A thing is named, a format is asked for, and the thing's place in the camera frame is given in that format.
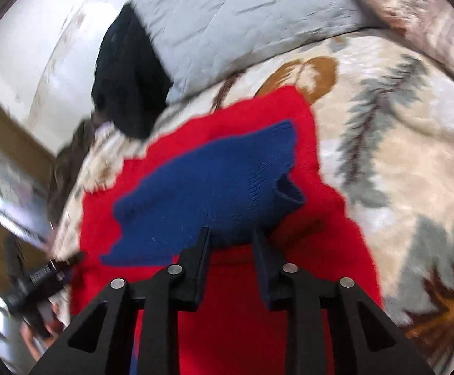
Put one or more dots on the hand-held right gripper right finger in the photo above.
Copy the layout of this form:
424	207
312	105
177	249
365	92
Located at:
266	273

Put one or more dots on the wooden door with glass pane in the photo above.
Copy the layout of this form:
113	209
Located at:
0	156

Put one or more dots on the dark brown fleece blanket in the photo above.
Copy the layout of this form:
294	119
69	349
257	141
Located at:
70	168

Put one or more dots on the beige striped patterned pillow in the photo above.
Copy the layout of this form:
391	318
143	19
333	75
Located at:
418	11

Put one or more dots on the grey quilted pillow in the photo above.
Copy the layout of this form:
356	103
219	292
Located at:
231	19

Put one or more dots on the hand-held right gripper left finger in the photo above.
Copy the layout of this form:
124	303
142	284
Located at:
201	265

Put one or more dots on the black cloth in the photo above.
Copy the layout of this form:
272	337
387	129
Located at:
129	82

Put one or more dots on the person's left hand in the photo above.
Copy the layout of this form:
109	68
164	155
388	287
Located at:
31	340

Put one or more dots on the leaf print fleece blanket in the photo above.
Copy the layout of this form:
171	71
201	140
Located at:
406	144

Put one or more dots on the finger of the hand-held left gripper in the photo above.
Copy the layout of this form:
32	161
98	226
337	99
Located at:
70	261

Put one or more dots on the red and blue knit sweater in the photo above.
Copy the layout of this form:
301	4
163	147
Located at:
211	179

